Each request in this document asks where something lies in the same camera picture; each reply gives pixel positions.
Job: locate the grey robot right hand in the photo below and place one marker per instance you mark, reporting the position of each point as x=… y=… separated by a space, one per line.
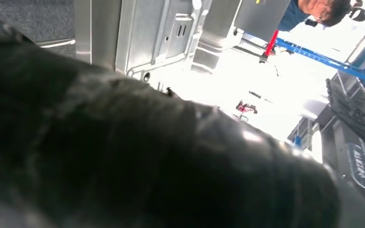
x=138 y=163

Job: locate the stainless steel workbench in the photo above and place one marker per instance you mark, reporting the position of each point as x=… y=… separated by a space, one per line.
x=100 y=31

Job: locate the stamped metal panel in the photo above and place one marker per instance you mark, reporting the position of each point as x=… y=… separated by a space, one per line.
x=144 y=37

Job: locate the blue metal beam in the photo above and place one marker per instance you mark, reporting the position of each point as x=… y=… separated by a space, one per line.
x=327 y=60

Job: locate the blue oval sign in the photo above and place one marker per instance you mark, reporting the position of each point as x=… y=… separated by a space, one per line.
x=360 y=166

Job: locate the person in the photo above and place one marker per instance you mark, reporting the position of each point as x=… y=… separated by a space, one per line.
x=327 y=11

